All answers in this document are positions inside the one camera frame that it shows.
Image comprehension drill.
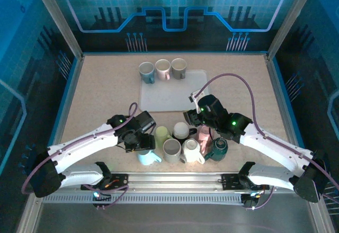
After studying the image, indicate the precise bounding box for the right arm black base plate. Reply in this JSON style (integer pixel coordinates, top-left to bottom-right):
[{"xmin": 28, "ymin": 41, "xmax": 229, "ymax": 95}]
[{"xmin": 220, "ymin": 173, "xmax": 270, "ymax": 191}]

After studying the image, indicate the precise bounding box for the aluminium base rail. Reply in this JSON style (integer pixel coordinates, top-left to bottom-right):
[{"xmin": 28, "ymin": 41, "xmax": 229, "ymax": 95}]
[{"xmin": 63, "ymin": 171, "xmax": 316, "ymax": 191}]

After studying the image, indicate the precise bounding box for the black mug white base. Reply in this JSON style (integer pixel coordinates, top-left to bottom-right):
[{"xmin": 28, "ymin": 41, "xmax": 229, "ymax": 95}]
[{"xmin": 172, "ymin": 121, "xmax": 198, "ymax": 140}]

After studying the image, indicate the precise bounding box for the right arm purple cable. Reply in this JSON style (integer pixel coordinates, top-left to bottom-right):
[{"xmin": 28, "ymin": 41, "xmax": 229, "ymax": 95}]
[{"xmin": 192, "ymin": 73, "xmax": 339, "ymax": 204}]

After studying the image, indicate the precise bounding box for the white plastic tray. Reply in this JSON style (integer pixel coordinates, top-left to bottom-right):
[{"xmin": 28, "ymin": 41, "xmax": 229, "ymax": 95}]
[{"xmin": 139, "ymin": 69, "xmax": 210, "ymax": 112}]

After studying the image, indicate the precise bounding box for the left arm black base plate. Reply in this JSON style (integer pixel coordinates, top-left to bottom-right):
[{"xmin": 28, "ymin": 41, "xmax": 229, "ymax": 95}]
[{"xmin": 104, "ymin": 173, "xmax": 131, "ymax": 191}]

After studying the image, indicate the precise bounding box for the pale pink mug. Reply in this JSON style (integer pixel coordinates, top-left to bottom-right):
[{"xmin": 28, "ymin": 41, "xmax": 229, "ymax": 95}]
[{"xmin": 155, "ymin": 59, "xmax": 172, "ymax": 81}]

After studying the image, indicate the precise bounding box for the white faceted mug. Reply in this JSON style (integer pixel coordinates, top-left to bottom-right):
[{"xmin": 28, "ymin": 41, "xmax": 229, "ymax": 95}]
[{"xmin": 181, "ymin": 138, "xmax": 206, "ymax": 165}]

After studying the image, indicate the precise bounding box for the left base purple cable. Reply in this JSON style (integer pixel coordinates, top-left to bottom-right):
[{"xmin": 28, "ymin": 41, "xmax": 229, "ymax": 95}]
[{"xmin": 91, "ymin": 184, "xmax": 130, "ymax": 210}]

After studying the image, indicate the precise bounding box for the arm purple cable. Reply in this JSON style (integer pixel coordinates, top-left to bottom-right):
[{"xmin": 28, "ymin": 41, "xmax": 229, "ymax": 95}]
[
  {"xmin": 21, "ymin": 102, "xmax": 139, "ymax": 198},
  {"xmin": 192, "ymin": 73, "xmax": 339, "ymax": 204}
]

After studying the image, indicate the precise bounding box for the grey mug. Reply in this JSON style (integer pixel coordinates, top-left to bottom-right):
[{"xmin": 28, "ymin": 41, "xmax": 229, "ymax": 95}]
[{"xmin": 162, "ymin": 138, "xmax": 186, "ymax": 164}]

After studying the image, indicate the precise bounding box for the slotted grey cable duct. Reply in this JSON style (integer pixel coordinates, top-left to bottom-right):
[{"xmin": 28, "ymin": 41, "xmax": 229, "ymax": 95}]
[{"xmin": 42, "ymin": 192, "xmax": 246, "ymax": 205}]

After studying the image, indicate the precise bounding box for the pink faceted mug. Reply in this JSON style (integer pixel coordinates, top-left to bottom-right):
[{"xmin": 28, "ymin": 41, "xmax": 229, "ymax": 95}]
[{"xmin": 196, "ymin": 126, "xmax": 215, "ymax": 154}]

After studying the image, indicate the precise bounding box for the taupe mug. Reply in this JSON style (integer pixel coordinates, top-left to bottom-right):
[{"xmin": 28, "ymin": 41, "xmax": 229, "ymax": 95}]
[{"xmin": 171, "ymin": 57, "xmax": 188, "ymax": 80}]

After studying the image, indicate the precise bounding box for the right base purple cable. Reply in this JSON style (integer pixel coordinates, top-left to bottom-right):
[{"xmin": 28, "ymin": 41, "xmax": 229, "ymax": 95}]
[{"xmin": 245, "ymin": 185, "xmax": 276, "ymax": 211}]

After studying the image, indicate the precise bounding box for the aluminium frame post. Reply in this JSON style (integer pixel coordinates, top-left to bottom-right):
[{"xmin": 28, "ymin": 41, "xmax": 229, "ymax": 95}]
[
  {"xmin": 265, "ymin": 0, "xmax": 318, "ymax": 60},
  {"xmin": 29, "ymin": 0, "xmax": 86, "ymax": 60}
]

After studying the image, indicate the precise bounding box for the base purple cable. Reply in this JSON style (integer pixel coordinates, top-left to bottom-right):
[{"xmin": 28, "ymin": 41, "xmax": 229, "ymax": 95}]
[
  {"xmin": 91, "ymin": 184, "xmax": 130, "ymax": 210},
  {"xmin": 245, "ymin": 185, "xmax": 276, "ymax": 211}
]

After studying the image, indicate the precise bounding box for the light green mug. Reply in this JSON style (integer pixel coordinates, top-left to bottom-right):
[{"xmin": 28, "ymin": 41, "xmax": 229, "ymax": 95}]
[{"xmin": 155, "ymin": 126, "xmax": 173, "ymax": 149}]

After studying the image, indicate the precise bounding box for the dark green faceted mug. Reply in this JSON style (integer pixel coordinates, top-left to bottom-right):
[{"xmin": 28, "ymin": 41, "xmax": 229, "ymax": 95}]
[{"xmin": 203, "ymin": 137, "xmax": 228, "ymax": 162}]

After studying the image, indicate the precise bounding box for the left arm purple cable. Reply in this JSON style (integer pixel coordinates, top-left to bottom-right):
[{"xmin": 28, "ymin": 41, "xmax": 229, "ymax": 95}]
[{"xmin": 21, "ymin": 102, "xmax": 139, "ymax": 198}]

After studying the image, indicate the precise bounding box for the blue-grey mug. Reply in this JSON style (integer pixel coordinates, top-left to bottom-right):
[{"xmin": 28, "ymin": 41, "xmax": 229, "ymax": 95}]
[{"xmin": 138, "ymin": 61, "xmax": 156, "ymax": 85}]

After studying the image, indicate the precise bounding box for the light blue mug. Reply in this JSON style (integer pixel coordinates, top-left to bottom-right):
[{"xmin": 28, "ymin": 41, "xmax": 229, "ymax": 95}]
[{"xmin": 137, "ymin": 149, "xmax": 162, "ymax": 166}]

